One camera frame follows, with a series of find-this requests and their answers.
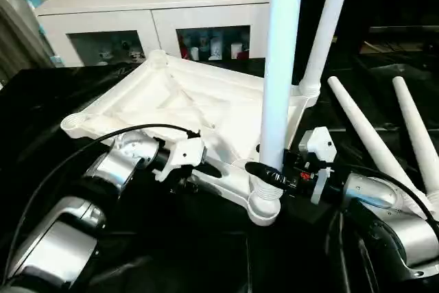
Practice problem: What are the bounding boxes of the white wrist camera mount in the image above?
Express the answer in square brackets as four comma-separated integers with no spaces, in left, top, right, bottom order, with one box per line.
[154,136,207,183]
[298,126,339,206]

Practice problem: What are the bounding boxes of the white plastic table leg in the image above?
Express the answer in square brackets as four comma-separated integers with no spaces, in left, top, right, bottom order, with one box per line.
[327,75,431,213]
[296,0,357,99]
[392,75,439,202]
[248,0,307,202]

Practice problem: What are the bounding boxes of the white plastic table top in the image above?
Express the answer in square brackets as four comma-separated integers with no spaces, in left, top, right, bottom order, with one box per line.
[60,49,321,228]

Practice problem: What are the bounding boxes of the black plastic mat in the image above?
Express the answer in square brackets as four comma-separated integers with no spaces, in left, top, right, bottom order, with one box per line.
[0,56,439,293]

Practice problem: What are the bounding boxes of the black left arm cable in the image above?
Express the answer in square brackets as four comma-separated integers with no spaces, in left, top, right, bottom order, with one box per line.
[0,123,201,281]

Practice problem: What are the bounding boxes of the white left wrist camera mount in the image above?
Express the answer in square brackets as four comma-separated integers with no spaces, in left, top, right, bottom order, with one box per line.
[154,136,207,183]

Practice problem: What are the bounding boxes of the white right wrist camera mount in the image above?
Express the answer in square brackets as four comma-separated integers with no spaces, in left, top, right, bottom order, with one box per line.
[298,126,339,206]

